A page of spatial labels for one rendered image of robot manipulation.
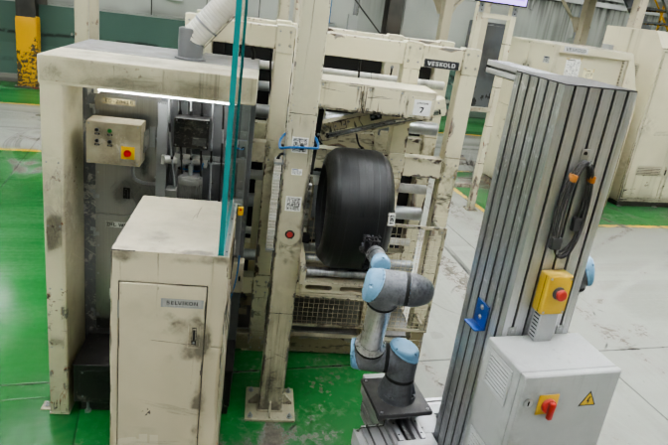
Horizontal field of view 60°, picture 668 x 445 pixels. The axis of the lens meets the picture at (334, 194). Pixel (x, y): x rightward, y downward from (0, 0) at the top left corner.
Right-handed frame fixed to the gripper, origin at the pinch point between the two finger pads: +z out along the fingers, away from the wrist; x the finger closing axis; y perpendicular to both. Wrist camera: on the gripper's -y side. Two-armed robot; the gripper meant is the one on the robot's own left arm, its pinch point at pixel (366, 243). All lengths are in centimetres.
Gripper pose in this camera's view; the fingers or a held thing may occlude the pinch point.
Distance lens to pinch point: 263.7
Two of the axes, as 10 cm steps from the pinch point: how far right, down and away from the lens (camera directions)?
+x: -9.9, -0.9, -1.4
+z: -1.2, -2.2, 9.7
